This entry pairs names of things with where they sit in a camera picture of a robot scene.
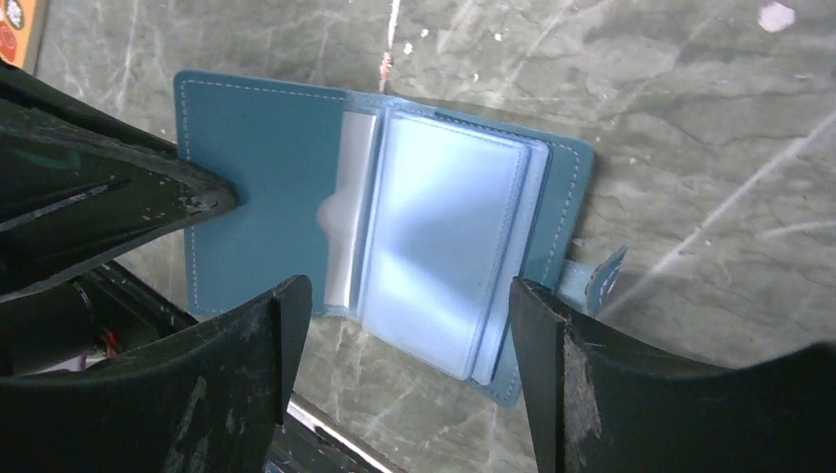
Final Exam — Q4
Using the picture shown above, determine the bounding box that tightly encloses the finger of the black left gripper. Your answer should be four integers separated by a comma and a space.
1, 64, 237, 301

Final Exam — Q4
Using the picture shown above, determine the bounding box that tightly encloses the blue leather card holder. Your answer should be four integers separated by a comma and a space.
174, 71, 625, 407

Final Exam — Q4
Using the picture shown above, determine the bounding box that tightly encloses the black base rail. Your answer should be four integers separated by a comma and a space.
0, 260, 393, 473

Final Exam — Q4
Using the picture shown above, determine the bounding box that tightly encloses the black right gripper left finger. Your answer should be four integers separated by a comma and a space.
1, 275, 312, 472

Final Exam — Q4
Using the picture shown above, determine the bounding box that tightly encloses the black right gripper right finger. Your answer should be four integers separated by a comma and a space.
509, 279, 835, 472

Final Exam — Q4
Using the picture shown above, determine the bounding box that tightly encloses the orange patterned card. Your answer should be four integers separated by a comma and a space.
1, 0, 49, 75

